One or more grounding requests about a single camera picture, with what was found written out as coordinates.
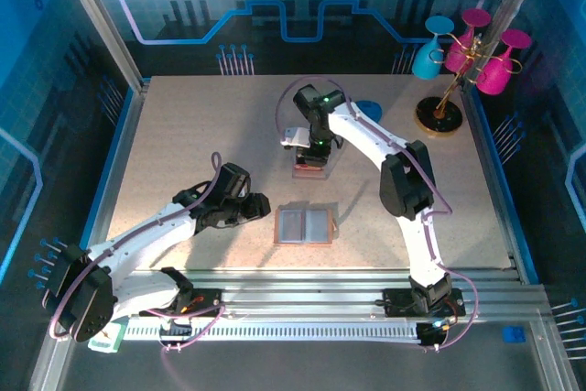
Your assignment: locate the tan leather card holder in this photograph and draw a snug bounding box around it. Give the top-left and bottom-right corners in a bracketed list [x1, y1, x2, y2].
[273, 206, 339, 246]

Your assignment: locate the gold glass holder stand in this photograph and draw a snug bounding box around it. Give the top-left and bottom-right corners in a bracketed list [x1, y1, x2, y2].
[414, 31, 524, 139]

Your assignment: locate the white cup with blue lid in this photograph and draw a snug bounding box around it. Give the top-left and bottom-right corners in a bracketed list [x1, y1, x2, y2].
[355, 100, 384, 122]

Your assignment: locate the blue table edge strip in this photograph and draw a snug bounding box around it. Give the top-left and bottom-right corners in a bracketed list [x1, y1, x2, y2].
[68, 87, 141, 285]
[470, 87, 540, 285]

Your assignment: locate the cyan wine glass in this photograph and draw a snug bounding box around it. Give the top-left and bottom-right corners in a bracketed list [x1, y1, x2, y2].
[411, 15, 455, 81]

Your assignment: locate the magenta wine glass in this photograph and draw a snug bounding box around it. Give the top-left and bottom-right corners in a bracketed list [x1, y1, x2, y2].
[475, 28, 532, 95]
[446, 8, 492, 74]

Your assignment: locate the green and white tag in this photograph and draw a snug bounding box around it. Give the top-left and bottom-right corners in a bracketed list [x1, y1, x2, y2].
[87, 320, 127, 354]

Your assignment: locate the small blue block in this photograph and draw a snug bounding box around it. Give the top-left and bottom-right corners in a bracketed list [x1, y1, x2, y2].
[502, 325, 527, 344]

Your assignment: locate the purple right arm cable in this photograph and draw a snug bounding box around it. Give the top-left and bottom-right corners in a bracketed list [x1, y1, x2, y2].
[276, 77, 481, 353]

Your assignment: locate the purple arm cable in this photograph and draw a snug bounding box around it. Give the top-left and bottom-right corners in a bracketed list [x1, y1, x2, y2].
[276, 77, 481, 353]
[48, 151, 229, 356]

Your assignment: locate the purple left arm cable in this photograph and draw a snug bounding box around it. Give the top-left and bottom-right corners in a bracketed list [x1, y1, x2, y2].
[48, 151, 229, 356]

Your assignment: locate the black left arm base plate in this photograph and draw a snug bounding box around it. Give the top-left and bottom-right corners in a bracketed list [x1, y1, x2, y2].
[138, 288, 225, 319]

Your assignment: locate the aluminium rail beam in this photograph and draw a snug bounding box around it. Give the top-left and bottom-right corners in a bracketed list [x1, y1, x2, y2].
[54, 266, 553, 324]

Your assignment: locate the white slotted cable duct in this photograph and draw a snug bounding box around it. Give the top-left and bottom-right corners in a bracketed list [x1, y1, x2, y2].
[123, 321, 420, 342]

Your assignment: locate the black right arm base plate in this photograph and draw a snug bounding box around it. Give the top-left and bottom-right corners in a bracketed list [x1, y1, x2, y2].
[382, 288, 467, 319]

